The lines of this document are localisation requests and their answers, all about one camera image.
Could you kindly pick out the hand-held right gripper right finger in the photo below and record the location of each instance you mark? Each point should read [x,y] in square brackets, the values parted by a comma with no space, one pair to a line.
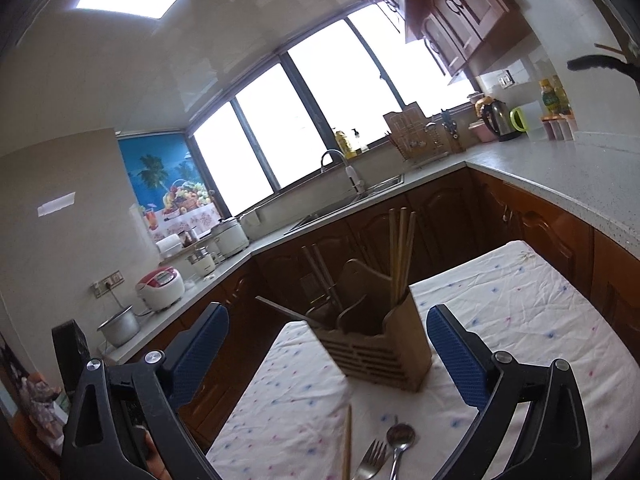
[457,360]

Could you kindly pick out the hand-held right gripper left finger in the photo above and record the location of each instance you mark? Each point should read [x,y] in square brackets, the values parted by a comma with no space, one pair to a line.
[200,355]

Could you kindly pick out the wooden utensil holder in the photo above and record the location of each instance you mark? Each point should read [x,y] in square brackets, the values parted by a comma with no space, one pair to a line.
[380,355]

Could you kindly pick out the metal spoon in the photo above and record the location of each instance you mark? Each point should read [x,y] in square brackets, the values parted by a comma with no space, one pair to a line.
[400,435]

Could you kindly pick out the wooden chopstick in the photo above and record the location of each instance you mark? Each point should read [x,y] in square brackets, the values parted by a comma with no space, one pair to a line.
[404,270]
[412,235]
[401,230]
[392,250]
[346,445]

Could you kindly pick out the metal fork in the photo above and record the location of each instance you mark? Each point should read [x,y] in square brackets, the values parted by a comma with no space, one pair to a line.
[372,462]

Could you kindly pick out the person's left hand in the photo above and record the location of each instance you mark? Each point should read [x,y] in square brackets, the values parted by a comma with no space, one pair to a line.
[161,472]

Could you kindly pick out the aluminium pot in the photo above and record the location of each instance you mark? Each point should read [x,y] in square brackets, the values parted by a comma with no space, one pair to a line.
[120,330]

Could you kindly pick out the clutter of bags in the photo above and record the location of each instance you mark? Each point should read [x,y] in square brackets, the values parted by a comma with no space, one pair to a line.
[42,405]

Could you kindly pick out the white and red rice cooker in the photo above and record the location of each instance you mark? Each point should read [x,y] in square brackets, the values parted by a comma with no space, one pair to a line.
[160,290]

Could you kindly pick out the white floral tablecloth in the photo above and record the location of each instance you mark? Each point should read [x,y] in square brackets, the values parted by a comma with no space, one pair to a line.
[525,310]

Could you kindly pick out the small white electric pot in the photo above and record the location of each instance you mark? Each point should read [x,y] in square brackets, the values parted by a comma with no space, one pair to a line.
[202,262]

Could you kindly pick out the white plastic container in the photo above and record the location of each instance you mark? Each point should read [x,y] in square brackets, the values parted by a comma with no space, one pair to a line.
[168,246]

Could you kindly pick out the large white rice cooker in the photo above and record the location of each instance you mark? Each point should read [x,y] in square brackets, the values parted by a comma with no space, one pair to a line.
[230,237]

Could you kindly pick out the white tape strip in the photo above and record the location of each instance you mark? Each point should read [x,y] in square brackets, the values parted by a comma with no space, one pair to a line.
[55,205]

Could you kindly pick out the steel kitchen sink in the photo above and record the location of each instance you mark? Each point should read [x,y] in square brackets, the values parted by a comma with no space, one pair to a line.
[340,207]

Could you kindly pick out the wooden dish rack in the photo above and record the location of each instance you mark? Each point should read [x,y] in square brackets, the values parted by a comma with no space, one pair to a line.
[425,152]

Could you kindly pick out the chrome kitchen faucet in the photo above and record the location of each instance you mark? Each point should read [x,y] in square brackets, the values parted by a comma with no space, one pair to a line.
[353,177]

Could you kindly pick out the speckled kitchen countertop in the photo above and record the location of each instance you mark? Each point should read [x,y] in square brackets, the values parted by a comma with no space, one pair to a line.
[575,170]

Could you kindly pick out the knife block with tools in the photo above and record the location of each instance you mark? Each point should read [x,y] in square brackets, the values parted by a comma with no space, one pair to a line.
[450,132]

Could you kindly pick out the pink plastic container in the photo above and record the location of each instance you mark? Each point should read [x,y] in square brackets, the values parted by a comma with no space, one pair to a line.
[480,132]

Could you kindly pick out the clear pump soap bottle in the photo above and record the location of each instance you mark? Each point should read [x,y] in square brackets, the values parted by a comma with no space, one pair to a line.
[359,142]

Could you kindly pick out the steel electric kettle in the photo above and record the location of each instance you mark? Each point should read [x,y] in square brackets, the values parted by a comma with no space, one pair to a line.
[495,120]

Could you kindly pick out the yellow oil bottle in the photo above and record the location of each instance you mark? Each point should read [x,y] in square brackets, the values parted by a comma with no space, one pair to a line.
[345,142]

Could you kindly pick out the green plastic cup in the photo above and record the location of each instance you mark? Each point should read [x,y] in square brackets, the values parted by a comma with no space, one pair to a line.
[519,120]

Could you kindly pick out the row of spice jars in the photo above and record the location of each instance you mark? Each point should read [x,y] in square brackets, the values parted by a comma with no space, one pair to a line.
[557,127]

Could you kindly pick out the yellow drink bottle green label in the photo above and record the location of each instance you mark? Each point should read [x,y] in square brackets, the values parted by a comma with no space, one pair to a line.
[550,97]

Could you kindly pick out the wall power outlet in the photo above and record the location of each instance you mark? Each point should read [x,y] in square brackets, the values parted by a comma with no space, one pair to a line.
[107,282]

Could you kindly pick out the tropical fruit wall poster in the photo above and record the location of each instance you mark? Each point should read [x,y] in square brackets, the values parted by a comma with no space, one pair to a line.
[155,170]

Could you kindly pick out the white wall switch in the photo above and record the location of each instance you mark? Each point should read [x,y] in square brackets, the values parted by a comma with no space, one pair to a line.
[506,80]

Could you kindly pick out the brown wooden wall cabinets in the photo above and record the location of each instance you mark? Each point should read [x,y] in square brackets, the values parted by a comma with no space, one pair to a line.
[450,15]

